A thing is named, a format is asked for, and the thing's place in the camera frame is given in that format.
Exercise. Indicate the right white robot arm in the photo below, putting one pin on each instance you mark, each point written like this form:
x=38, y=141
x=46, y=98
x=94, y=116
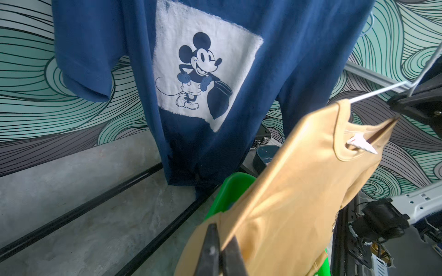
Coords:
x=387, y=219

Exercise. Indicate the black clothes rack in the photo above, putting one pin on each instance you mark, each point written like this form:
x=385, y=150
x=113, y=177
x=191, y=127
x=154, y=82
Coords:
x=103, y=241

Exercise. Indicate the dark navy t-shirt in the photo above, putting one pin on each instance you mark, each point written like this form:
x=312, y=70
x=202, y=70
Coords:
x=207, y=72

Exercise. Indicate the white wire hanger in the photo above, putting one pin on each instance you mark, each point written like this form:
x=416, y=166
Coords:
x=414, y=84

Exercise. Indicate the green plastic basket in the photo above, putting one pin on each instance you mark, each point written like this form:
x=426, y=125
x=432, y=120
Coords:
x=228, y=196

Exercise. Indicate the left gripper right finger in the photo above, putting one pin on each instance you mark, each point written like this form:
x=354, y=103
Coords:
x=232, y=260

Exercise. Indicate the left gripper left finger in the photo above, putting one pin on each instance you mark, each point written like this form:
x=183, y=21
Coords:
x=208, y=263

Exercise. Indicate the black case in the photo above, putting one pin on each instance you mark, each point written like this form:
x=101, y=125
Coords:
x=262, y=137

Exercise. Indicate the tan yellow t-shirt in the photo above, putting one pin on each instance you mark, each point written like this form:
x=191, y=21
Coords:
x=326, y=153

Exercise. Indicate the aluminium wall rail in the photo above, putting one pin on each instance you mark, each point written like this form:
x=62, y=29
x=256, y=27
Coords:
x=376, y=78

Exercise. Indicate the light blue wire hanger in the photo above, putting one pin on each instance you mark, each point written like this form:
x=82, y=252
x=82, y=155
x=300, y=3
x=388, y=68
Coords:
x=370, y=23

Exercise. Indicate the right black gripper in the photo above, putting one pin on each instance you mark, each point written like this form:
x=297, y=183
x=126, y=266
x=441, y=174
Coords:
x=425, y=104

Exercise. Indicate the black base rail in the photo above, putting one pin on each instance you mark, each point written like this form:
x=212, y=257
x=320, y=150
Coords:
x=351, y=255

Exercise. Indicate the dark teal plastic bin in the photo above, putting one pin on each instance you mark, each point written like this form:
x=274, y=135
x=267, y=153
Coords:
x=263, y=156

